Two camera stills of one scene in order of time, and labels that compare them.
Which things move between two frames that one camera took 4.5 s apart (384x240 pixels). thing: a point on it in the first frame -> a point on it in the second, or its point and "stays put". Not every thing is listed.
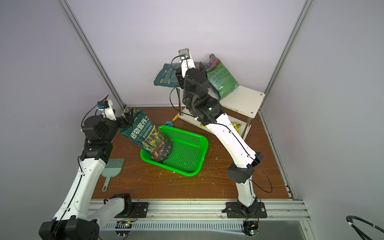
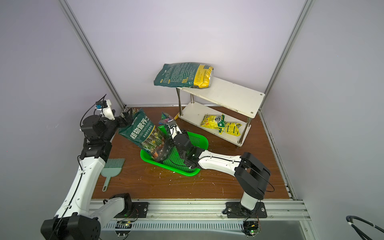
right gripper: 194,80 -> 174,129
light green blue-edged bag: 221,81 -> 165,118
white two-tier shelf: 239,105 stays put
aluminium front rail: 209,210 stays put
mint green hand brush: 112,168 stays put
